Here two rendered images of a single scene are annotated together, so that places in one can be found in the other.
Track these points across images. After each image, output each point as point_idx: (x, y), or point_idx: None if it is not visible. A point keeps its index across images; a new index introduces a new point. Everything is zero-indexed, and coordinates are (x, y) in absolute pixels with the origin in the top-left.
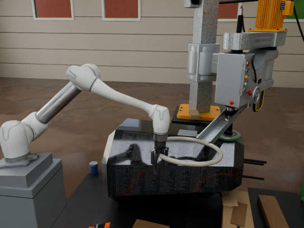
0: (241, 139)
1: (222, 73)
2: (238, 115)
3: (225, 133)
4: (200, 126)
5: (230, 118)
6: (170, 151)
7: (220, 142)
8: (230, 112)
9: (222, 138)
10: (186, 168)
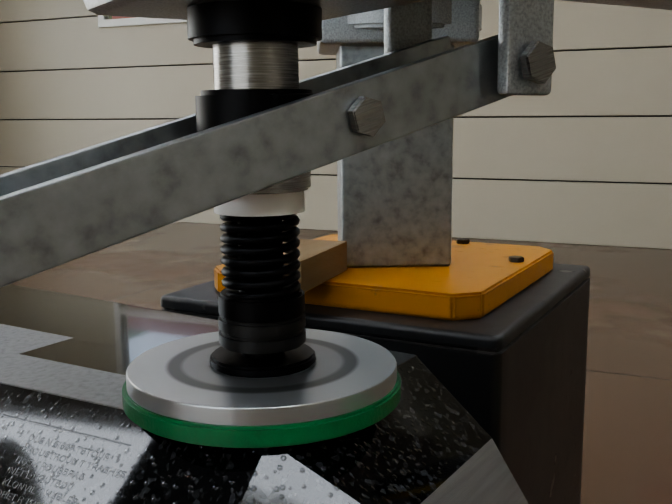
0: (429, 452)
1: None
2: (330, 142)
3: (219, 357)
4: (176, 313)
5: (161, 144)
6: None
7: (119, 450)
8: (222, 103)
9: (136, 403)
10: None
